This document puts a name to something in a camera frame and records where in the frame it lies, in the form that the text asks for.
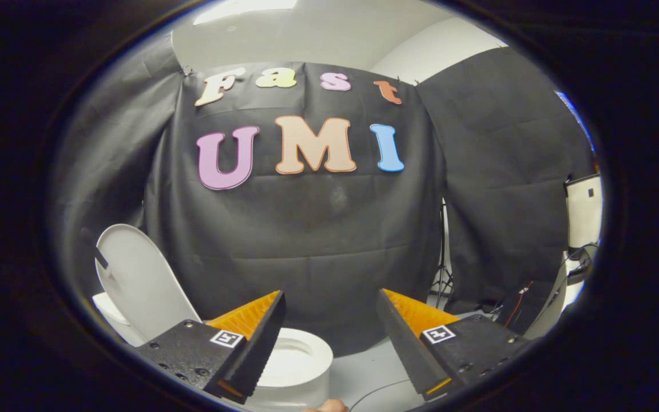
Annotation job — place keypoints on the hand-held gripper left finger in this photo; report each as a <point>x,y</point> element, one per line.
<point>259,343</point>

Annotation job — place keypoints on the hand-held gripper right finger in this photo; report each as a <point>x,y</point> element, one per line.
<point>407,343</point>

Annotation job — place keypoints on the white toilet lid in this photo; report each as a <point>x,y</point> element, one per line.
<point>141,280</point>

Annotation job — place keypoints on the white toilet bowl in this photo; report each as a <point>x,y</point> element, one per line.
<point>301,372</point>

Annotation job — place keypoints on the white toilet tank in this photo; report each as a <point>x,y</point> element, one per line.
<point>112,320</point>

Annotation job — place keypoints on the black light stand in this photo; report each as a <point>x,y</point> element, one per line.
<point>443,274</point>

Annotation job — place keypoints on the black backdrop cloth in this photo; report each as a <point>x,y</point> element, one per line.
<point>318,229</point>

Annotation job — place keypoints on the white panel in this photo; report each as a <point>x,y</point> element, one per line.
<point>584,212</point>

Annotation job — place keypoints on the ceiling light panel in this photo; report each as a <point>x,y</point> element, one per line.
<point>243,8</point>

